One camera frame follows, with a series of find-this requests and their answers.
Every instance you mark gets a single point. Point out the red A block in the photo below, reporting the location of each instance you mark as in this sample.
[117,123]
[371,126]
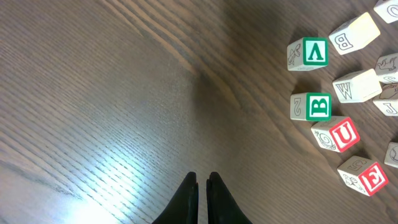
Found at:
[386,69]

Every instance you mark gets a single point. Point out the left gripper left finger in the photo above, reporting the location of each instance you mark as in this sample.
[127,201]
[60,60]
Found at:
[183,206]

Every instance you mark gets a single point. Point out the yellow block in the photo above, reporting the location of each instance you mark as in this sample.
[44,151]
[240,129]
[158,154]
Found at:
[354,34]
[357,87]

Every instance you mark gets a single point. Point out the green 8 block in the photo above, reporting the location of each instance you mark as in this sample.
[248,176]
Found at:
[310,106]

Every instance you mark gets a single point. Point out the red U block lower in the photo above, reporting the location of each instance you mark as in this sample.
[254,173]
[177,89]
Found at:
[337,134]

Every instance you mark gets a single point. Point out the yellow block left lower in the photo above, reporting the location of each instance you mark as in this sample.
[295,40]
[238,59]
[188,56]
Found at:
[357,87]

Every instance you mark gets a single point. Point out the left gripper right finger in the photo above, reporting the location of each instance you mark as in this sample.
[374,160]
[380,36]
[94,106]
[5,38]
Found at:
[222,208]

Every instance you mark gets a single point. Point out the yellow block far left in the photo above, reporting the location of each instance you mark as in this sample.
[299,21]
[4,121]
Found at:
[354,34]

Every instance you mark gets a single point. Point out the green block top left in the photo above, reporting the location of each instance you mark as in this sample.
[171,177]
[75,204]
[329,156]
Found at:
[387,10]

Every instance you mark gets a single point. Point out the green N block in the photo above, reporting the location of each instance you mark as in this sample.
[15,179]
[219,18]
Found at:
[386,101]

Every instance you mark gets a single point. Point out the green A block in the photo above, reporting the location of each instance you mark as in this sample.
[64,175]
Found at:
[307,53]

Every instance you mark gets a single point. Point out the red 3 block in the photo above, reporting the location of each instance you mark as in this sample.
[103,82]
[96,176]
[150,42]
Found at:
[363,175]

